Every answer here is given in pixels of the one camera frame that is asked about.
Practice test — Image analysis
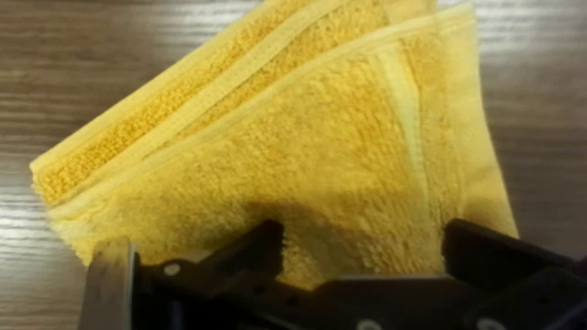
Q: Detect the yellow towel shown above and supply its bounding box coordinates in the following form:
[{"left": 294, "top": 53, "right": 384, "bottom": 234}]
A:
[{"left": 28, "top": 0, "right": 521, "bottom": 289}]

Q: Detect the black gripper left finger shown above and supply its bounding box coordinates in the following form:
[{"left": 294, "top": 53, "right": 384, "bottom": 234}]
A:
[{"left": 78, "top": 236, "right": 140, "bottom": 330}]

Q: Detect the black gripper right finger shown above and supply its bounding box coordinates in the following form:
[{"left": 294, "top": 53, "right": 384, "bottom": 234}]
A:
[{"left": 443, "top": 216, "right": 587, "bottom": 330}]

